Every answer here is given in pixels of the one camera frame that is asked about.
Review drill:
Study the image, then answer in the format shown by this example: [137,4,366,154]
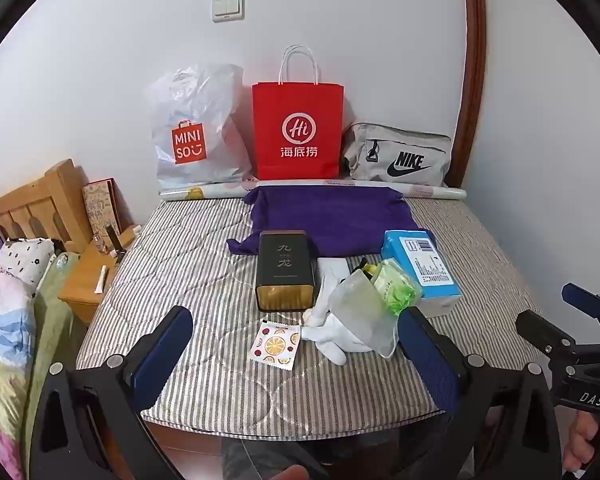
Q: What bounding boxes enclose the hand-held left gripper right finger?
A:
[399,305,563,480]

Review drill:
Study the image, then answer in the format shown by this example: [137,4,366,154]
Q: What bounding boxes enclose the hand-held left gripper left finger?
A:
[27,305,193,480]

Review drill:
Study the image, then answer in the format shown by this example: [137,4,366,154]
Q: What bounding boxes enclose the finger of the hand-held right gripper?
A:
[561,282,600,333]
[515,309,578,361]

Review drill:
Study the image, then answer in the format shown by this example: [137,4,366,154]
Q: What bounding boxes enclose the blue tissue box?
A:
[381,229,462,318]

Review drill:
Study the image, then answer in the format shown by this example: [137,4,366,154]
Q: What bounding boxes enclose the light green packet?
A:
[370,257,423,316]

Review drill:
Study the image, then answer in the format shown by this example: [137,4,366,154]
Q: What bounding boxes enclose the frosted plastic pouch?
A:
[327,265,401,358]

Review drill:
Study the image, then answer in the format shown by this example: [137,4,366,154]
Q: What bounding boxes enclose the white knit glove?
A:
[300,305,376,367]

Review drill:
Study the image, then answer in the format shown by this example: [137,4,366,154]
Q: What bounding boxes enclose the fruit print sachet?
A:
[250,321,302,372]

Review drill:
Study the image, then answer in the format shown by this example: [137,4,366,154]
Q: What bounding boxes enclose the black tea tin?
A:
[254,230,316,313]

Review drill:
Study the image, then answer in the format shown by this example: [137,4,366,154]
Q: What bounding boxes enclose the purple towel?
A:
[226,185,421,256]

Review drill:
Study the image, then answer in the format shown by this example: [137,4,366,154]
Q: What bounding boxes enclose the person's right hand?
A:
[562,414,600,473]

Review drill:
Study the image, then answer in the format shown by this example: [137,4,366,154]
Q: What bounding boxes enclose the striped mattress pad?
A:
[75,195,546,431]

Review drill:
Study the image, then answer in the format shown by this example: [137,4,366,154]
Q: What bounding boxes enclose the wooden nightstand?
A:
[57,225,141,326]

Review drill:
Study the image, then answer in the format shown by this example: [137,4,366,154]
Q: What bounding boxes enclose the small black gadget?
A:
[105,224,128,258]

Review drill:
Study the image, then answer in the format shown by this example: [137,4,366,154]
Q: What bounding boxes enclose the person's patterned trousers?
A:
[220,437,331,480]

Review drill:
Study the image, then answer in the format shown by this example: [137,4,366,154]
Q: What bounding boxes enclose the illustrated book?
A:
[81,177,131,256]

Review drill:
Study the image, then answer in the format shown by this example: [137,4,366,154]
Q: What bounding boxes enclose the rolled printed paper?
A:
[160,177,467,202]

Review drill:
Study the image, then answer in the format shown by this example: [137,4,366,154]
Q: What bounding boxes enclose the polka dot pillow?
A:
[0,237,56,301]

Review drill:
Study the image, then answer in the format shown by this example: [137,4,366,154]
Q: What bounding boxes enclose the wooden headboard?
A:
[0,158,136,261]

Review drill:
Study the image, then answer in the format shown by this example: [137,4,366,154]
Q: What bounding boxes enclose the grey waist bag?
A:
[341,121,453,188]

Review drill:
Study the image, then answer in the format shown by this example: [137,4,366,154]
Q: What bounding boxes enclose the white plastic shopping bag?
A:
[149,62,253,196]

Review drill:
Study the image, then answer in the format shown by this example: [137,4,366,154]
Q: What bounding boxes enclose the red paper bag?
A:
[251,45,345,181]

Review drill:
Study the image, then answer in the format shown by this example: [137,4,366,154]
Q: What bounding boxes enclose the wooden door frame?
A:
[445,0,488,188]

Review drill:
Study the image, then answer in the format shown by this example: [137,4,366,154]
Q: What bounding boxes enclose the white light switch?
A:
[211,0,245,23]

